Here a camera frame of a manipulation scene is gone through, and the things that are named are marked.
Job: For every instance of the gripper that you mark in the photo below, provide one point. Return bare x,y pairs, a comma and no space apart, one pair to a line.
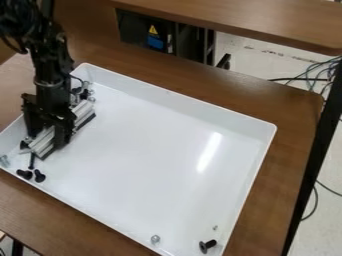
52,98

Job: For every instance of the silver metal bar tool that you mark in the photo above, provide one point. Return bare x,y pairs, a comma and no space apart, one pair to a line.
83,113

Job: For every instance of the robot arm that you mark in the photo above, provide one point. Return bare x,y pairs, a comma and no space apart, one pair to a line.
47,50

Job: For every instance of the white tray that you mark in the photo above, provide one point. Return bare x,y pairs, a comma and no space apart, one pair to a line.
169,160

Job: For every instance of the black equipment box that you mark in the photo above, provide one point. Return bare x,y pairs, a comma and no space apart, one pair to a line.
147,31

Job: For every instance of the wooden table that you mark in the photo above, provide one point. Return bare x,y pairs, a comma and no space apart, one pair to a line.
249,20

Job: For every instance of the black metal post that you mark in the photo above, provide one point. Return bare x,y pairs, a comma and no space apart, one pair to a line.
318,143

